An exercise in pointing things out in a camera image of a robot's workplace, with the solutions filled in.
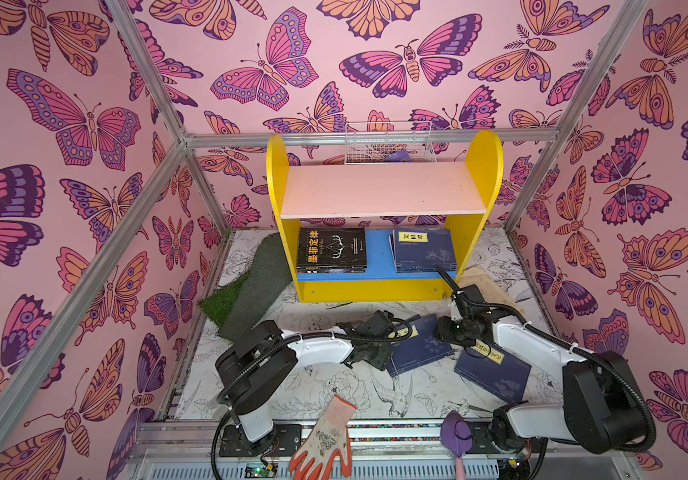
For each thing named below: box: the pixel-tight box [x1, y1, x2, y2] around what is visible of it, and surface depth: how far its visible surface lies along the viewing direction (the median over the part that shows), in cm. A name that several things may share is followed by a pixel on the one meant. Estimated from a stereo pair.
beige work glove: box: [457, 264, 525, 315], surface depth 105 cm
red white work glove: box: [289, 394, 358, 480], surface depth 73 cm
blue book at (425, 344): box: [386, 313, 454, 377], surface depth 89 cm
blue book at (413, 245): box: [393, 227, 457, 265], surface depth 94 cm
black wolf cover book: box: [296, 266, 368, 274], surface depth 89 cm
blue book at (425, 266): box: [394, 260, 457, 273], surface depth 90 cm
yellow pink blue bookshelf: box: [266, 131, 504, 303], surface depth 81 cm
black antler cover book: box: [297, 227, 367, 267], surface depth 92 cm
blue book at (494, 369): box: [454, 341, 532, 403], surface depth 85 cm
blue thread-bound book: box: [394, 264, 457, 273], surface depth 90 cm
